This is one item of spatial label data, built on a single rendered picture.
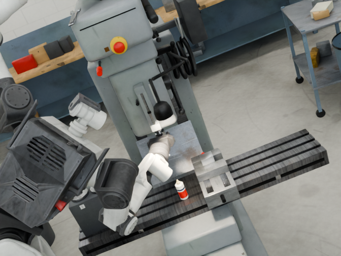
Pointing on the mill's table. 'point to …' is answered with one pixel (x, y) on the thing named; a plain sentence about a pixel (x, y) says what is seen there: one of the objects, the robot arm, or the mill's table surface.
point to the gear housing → (128, 58)
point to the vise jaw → (211, 170)
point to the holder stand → (87, 211)
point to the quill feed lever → (172, 92)
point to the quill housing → (123, 85)
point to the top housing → (109, 25)
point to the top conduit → (149, 11)
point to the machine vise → (216, 183)
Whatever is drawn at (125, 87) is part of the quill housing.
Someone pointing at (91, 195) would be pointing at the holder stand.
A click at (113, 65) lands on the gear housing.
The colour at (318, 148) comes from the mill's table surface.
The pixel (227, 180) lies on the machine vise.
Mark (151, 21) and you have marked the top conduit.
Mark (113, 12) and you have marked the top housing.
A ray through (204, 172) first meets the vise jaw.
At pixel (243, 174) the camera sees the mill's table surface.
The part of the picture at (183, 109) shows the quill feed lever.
